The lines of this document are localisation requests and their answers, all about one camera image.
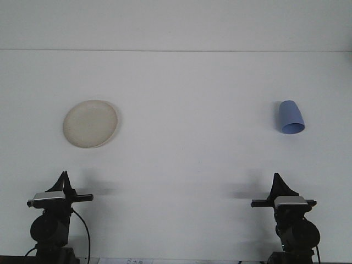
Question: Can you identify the pale blue cup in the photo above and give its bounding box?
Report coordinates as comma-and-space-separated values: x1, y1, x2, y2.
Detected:
278, 100, 306, 135

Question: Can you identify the pale round plate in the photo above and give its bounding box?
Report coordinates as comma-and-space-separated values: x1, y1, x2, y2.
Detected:
62, 99, 119, 149

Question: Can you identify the printed white paper sheet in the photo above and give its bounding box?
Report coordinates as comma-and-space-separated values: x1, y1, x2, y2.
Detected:
97, 257, 155, 264

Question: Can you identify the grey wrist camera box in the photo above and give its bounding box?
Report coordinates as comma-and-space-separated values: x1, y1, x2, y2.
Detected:
31, 191, 68, 204
273, 195, 308, 209

